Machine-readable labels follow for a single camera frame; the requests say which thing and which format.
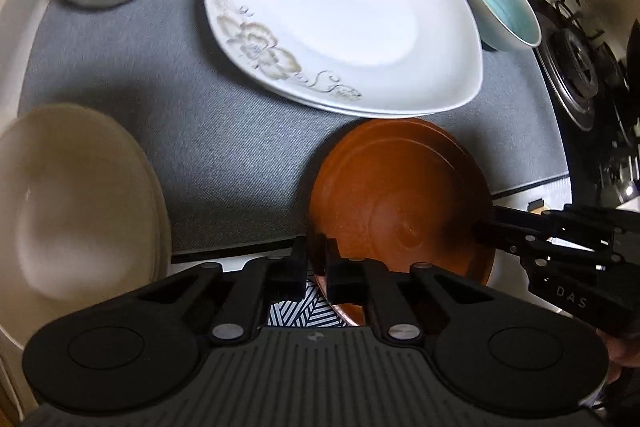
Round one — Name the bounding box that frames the grey fabric mat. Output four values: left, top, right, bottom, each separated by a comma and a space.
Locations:
17, 0, 572, 266

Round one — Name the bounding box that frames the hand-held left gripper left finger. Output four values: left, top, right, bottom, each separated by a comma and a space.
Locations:
134, 236, 308, 344

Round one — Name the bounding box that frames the cream oval bowl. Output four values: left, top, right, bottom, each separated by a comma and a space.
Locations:
0, 103, 174, 349

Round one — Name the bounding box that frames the orange-brown round plate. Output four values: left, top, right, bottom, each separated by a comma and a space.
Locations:
306, 118, 497, 327

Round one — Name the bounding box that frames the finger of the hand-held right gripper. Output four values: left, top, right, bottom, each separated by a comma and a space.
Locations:
474, 220, 537, 260
492, 205, 552, 233

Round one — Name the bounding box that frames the white floral plate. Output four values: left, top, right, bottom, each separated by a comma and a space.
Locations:
202, 0, 485, 114
272, 82, 468, 118

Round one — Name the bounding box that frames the geometric patterned dish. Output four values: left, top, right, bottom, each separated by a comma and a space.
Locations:
267, 284, 372, 329

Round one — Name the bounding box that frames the small teal bowl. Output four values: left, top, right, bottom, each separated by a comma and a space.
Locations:
459, 0, 543, 52

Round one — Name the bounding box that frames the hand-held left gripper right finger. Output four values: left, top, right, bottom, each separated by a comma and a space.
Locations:
324, 237, 497, 346

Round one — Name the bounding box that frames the gas stove burner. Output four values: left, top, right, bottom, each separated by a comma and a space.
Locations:
534, 0, 640, 210

